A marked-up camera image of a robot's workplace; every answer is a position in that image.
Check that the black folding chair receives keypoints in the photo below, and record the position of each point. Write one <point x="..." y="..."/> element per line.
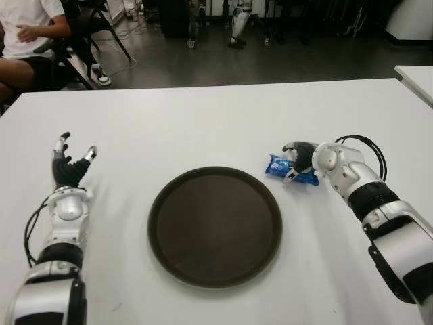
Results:
<point x="101" y="30"/>

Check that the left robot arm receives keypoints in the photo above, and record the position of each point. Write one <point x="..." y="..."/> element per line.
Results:
<point x="66" y="206"/>

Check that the white cabinet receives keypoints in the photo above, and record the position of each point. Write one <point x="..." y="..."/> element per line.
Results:
<point x="412" y="20"/>

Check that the round dark brown tray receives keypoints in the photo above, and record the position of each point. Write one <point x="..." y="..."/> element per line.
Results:
<point x="214" y="230"/>

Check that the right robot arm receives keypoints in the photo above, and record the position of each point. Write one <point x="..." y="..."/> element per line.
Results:
<point x="399" y="237"/>

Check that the blue Oreo cookie package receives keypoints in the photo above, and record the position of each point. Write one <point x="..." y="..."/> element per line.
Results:
<point x="277" y="167"/>

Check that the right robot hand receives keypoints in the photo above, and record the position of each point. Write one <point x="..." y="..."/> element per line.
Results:
<point x="304" y="155"/>

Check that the white and black sneaker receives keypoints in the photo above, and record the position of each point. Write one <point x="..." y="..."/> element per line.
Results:
<point x="101" y="76"/>

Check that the white side table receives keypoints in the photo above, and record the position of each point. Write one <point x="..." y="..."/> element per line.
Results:
<point x="417" y="79"/>

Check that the seated person in white shirt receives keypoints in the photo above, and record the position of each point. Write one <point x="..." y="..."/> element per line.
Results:
<point x="23" y="23"/>

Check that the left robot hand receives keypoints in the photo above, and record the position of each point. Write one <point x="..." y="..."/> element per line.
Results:
<point x="67" y="172"/>

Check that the white humanoid robot legs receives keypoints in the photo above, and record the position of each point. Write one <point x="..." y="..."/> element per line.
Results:
<point x="238" y="23"/>

